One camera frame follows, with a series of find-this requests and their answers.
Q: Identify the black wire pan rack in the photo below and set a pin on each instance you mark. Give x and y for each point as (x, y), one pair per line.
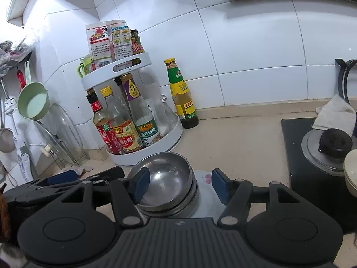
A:
(345, 68)

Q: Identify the wire lid rack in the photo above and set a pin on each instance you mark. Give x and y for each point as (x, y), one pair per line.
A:
(65, 155)

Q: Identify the cream ceramic pot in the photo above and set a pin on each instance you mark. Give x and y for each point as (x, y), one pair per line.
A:
(350, 172)

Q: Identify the purple label fish sauce bottle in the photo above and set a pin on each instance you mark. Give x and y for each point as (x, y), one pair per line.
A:
(142, 116)

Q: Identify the steel pot lid black knob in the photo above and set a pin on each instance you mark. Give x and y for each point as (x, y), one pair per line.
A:
(326, 150)

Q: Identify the large steel bowl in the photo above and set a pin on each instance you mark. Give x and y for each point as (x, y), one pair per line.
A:
(171, 178)

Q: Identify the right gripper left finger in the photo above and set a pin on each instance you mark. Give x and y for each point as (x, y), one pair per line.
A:
(125, 194)

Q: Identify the yellow label vinegar bottle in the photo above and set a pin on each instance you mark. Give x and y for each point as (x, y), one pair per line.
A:
(121, 122)

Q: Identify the white two-tier rotating rack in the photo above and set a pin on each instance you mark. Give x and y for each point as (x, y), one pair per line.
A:
(118, 68)

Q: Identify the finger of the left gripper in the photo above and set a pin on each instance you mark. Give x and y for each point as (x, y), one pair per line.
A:
(105, 177)
(65, 177)

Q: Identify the black induction cooktop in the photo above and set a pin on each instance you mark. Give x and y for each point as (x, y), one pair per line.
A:
(327, 192)

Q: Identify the green yellow oyster sauce bottle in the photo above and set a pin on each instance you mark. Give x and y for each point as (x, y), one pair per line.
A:
(181, 96)

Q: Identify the floral white plate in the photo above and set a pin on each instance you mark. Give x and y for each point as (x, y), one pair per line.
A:
(208, 203)

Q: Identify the glass pot lid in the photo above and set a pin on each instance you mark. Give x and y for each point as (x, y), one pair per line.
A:
(56, 126)

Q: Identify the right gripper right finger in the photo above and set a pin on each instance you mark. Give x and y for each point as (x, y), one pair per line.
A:
(235, 195)

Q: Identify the white towel on stove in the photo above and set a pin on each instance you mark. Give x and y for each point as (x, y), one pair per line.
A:
(336, 114)

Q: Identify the dirty white rag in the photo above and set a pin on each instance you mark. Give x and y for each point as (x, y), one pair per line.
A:
(79, 170)

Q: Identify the red label soy sauce bottle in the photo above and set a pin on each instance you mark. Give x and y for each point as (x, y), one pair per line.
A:
(101, 121)

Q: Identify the seasoning packets on top tier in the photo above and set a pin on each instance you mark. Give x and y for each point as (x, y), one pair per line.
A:
(108, 42)

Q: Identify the black cap slim bottle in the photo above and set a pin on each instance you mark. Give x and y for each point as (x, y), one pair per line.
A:
(124, 99)

